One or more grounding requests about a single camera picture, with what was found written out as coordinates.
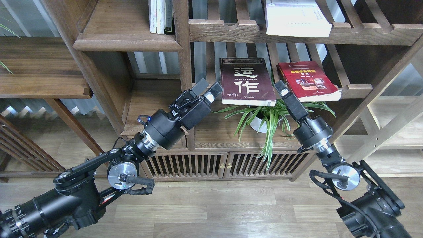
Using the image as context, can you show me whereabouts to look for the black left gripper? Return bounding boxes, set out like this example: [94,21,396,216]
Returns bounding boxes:
[168,79,223,130]

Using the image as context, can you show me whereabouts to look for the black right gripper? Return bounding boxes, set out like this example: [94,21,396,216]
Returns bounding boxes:
[274,80,309,121]

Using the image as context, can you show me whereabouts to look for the red book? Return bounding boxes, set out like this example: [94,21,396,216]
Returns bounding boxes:
[277,61,341,102]

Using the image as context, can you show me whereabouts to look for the dark maroon book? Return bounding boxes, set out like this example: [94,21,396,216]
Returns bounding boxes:
[219,57,276,107]

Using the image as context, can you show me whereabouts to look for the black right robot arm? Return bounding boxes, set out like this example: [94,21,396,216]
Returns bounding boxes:
[274,81,410,238]

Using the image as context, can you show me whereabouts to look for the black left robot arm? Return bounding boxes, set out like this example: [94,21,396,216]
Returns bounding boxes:
[1,79,223,238]

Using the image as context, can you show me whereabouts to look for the white book on top shelf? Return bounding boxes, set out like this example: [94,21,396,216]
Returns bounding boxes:
[265,0,332,38]

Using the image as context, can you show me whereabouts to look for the light wooden shelf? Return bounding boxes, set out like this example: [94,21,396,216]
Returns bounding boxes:
[335,52,423,177]

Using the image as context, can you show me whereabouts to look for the green spider plant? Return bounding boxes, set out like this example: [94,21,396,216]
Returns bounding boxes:
[218,91,336,170]

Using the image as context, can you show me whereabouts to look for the dark wooden bookshelf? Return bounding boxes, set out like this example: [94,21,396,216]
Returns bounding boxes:
[41,0,423,182]

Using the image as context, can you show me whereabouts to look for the dark green upright book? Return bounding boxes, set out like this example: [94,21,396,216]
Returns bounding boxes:
[164,0,175,35]

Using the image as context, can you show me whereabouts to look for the white upright book middle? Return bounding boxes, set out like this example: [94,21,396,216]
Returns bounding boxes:
[156,0,165,35]

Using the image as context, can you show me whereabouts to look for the white upright book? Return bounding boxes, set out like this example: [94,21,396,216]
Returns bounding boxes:
[148,0,157,33]
[156,0,165,35]

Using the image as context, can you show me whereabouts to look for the white upright book left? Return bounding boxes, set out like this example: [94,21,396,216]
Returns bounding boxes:
[148,0,157,33]

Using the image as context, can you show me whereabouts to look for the dark wooden side table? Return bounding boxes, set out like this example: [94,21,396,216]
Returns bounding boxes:
[0,36,104,171]

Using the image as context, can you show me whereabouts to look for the dark wooden slatted rack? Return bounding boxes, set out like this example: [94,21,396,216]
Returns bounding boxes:
[0,115,65,183]

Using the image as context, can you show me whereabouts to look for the green plant leaves left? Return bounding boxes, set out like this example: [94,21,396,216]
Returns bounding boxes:
[0,13,22,75]

